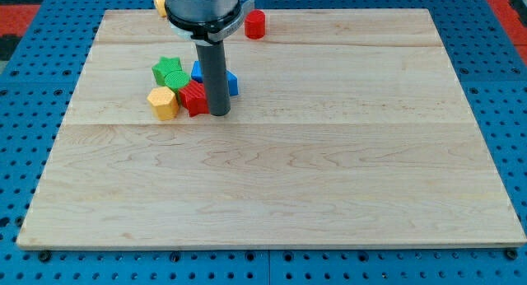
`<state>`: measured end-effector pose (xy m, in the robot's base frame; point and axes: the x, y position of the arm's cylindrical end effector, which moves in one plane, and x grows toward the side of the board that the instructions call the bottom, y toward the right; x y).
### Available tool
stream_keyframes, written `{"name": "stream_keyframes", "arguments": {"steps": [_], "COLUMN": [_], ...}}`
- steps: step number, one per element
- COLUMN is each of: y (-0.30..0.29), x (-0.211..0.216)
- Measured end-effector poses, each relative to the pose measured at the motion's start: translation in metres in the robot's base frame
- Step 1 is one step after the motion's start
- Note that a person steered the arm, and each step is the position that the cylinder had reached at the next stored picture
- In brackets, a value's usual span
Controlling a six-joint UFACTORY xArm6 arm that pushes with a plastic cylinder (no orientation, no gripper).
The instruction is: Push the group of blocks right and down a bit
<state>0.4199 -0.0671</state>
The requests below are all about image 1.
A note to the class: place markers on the green cylinder block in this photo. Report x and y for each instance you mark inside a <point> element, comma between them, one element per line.
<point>176,80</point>

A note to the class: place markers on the red star block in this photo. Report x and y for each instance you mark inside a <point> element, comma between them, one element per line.
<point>193,98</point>

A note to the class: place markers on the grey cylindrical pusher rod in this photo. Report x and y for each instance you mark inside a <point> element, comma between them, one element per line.
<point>212,62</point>

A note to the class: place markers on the yellow block behind arm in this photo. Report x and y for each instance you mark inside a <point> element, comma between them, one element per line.
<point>160,6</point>

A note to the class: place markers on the light wooden board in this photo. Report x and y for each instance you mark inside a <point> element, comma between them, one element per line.
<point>351,131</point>

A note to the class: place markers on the green star block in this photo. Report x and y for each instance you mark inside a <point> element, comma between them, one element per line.
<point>164,67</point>

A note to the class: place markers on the yellow hexagon block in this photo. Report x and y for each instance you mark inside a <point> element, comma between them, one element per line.
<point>163,103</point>

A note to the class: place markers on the blue block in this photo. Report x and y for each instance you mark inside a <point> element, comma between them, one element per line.
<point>196,74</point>

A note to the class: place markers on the red cylinder block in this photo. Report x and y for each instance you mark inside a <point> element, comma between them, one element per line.
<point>255,25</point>

